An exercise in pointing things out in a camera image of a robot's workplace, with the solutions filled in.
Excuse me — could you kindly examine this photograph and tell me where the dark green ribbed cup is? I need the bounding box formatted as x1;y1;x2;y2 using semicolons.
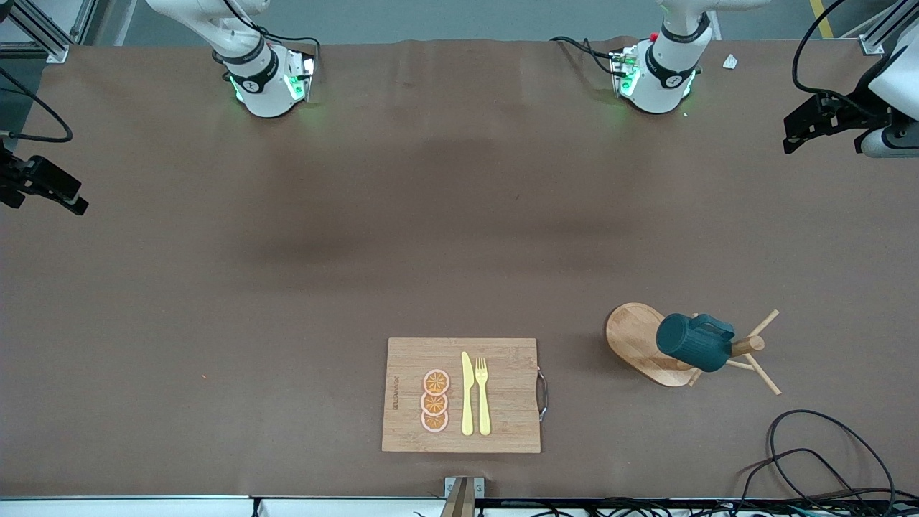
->
656;312;737;373

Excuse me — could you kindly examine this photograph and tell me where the wooden mug rack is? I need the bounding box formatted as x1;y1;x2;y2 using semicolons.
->
605;302;782;396

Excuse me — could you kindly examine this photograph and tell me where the brown table cover mat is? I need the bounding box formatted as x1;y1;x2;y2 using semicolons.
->
0;36;919;500

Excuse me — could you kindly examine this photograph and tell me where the bamboo cutting board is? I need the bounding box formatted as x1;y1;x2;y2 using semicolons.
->
381;337;549;454

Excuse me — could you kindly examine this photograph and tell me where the yellow plastic fork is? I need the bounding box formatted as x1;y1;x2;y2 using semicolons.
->
475;357;492;437

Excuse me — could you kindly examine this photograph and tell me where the yellow plastic knife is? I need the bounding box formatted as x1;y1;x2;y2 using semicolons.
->
461;351;475;437

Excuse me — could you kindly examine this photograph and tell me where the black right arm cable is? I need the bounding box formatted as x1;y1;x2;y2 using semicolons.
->
0;66;74;144

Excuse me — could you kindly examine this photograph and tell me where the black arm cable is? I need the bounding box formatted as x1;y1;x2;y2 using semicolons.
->
791;0;866;100
0;66;74;144

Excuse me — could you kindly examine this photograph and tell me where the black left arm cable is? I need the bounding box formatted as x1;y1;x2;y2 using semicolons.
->
791;0;866;100

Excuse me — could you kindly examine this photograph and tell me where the aluminium frame profile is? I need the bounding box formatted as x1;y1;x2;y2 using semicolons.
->
858;0;907;55
7;0;70;64

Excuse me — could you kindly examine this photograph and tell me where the black left base cable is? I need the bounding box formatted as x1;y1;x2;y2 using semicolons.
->
550;35;620;77

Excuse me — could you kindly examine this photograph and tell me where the black looped floor cable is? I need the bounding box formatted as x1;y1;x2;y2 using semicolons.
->
767;409;897;507
738;448;866;503

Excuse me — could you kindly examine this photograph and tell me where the white table edge rail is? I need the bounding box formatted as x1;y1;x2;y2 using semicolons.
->
0;495;446;517

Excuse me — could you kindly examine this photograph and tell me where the black cable bundle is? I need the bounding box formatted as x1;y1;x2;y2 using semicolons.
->
474;497;919;517

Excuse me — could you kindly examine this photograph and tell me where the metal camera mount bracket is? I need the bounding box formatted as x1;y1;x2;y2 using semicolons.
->
439;477;485;517

